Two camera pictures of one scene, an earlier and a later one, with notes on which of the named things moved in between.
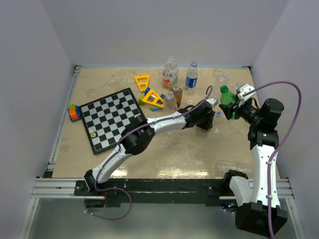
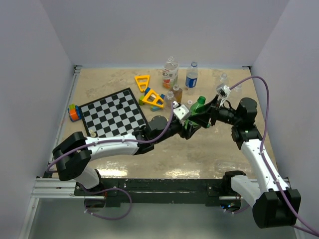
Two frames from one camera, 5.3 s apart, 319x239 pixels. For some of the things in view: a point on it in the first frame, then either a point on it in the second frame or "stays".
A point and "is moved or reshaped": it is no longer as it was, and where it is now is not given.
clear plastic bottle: (223, 77) stays
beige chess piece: (92, 134) stays
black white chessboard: (105, 119) stays
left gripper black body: (204, 123) -> (185, 133)
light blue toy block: (154, 108) stays
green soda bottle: (227, 97) is moved or reshaped
